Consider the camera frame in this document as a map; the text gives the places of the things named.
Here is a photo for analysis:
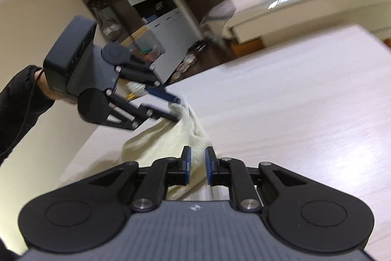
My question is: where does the black cable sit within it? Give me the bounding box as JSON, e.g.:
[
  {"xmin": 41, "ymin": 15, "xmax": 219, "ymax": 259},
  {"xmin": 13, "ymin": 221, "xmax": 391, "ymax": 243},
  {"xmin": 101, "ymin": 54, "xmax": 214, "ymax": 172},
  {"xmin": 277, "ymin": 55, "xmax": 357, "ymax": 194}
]
[{"xmin": 9, "ymin": 69, "xmax": 45, "ymax": 154}]

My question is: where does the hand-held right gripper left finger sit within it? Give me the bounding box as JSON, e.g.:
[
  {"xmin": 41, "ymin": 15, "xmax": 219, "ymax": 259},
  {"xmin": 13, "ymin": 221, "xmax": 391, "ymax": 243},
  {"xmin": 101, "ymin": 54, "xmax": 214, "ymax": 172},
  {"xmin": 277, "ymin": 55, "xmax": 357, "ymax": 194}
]
[{"xmin": 88, "ymin": 145, "xmax": 192, "ymax": 213}]

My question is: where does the person's left forearm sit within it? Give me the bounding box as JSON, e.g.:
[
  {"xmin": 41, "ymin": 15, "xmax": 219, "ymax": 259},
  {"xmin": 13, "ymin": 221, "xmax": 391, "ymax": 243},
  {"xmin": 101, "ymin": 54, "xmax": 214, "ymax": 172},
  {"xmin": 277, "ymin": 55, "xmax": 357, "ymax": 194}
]
[{"xmin": 0, "ymin": 65, "xmax": 56, "ymax": 159}]

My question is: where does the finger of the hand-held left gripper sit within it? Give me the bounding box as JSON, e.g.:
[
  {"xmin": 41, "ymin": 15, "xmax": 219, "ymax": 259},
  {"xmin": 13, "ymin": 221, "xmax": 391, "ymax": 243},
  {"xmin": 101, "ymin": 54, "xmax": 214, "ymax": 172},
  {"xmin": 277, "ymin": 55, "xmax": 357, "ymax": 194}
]
[
  {"xmin": 114, "ymin": 55, "xmax": 182, "ymax": 105},
  {"xmin": 104, "ymin": 89, "xmax": 181, "ymax": 131}
]

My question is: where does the long cream side table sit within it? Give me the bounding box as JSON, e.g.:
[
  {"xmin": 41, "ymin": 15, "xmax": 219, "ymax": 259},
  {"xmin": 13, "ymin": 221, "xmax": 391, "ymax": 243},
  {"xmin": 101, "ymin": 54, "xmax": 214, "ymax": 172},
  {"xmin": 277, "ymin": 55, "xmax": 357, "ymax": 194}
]
[{"xmin": 200, "ymin": 0, "xmax": 391, "ymax": 46}]

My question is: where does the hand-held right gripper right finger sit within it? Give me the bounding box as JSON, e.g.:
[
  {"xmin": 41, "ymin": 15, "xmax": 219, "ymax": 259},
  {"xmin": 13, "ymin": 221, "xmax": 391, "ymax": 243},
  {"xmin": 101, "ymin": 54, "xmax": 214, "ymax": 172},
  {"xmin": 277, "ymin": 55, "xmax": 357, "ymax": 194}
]
[{"xmin": 205, "ymin": 145, "xmax": 309, "ymax": 213}]

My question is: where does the cream terry towel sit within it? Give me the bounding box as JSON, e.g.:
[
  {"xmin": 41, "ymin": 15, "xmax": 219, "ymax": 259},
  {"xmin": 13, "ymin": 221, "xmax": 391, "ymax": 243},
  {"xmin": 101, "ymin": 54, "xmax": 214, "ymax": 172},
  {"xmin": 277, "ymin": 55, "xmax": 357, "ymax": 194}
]
[{"xmin": 122, "ymin": 102, "xmax": 214, "ymax": 200}]

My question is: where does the grey kitchen cabinet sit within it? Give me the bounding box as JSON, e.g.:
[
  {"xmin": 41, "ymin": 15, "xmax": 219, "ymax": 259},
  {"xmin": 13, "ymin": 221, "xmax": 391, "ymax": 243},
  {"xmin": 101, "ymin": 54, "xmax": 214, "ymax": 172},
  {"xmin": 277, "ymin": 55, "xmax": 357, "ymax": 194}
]
[{"xmin": 86, "ymin": 0, "xmax": 200, "ymax": 85}]

